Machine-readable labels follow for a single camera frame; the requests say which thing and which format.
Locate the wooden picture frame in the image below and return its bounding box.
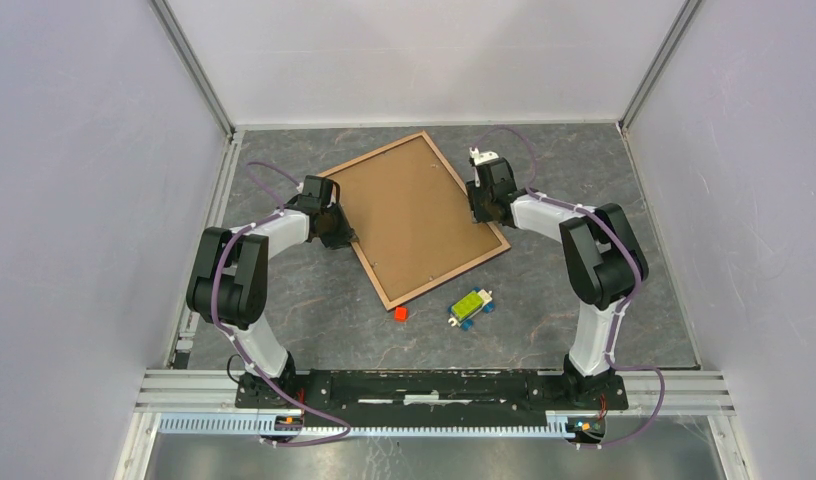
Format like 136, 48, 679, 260
317, 130, 513, 312

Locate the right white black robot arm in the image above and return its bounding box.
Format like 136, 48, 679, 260
466, 148, 648, 408

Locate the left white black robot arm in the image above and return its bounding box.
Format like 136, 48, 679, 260
186, 175, 356, 408

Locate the green blue toy brick car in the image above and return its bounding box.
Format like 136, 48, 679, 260
447, 288, 495, 331

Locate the small orange cube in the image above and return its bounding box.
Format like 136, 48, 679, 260
393, 306, 409, 322

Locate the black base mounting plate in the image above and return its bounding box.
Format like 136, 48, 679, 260
234, 368, 629, 429

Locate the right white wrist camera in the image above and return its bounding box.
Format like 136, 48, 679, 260
469, 147, 499, 167

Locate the white slotted cable duct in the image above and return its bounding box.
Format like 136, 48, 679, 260
157, 413, 574, 440

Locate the left corner aluminium post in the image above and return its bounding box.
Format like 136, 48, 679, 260
148, 0, 236, 136

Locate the corner aluminium post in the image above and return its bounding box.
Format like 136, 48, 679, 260
148, 0, 236, 136
617, 0, 704, 135

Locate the aluminium rail front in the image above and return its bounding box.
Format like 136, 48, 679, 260
621, 370, 735, 417

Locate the right corner aluminium post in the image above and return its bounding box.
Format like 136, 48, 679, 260
617, 0, 704, 135

